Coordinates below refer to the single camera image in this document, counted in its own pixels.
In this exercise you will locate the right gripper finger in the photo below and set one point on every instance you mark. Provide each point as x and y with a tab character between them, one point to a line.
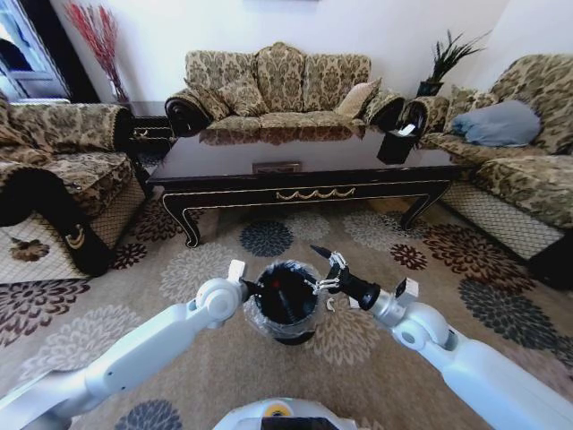
333	257
324	284

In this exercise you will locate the black bin with clear bag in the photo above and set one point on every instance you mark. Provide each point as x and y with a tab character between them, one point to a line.
284	313

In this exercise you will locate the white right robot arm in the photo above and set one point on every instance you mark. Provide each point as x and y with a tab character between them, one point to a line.
470	367

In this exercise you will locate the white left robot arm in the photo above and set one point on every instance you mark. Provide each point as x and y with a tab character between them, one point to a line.
134	354

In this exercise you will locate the small white trash piece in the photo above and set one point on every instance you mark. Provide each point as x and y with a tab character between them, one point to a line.
330	306

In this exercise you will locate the flower patterned rug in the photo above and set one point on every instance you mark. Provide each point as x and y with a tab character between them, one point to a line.
201	372

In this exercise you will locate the small brown tray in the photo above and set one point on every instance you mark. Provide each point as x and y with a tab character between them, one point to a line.
276	167

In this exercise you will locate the dark wooden coffee table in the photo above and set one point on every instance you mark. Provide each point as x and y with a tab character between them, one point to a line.
304	152

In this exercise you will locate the black tissue box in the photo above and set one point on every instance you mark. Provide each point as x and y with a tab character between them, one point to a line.
396	143

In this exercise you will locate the white robot front shell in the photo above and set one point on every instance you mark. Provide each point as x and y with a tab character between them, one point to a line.
282	414

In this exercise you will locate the beige cushion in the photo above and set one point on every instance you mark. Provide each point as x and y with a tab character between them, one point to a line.
358	100

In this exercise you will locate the three-seat floral patterned sofa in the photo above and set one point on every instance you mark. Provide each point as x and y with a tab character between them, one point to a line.
282	85

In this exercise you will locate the floral patterned cushion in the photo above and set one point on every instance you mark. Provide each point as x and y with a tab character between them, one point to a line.
244	96

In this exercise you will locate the dark wooden side table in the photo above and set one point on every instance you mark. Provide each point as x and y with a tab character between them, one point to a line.
147	125

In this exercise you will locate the floral sofa with blue cushion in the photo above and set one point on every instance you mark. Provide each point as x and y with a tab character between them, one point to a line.
524	179

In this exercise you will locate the blue cushion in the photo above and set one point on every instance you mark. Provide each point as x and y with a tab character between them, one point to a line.
497	123

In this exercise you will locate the green plant in black pot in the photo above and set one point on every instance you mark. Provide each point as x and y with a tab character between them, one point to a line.
441	62

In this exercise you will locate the red dried branches decoration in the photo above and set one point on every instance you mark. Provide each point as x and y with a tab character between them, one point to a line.
100	40

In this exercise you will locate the dark framed glass door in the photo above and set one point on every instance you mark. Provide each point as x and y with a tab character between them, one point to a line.
31	49

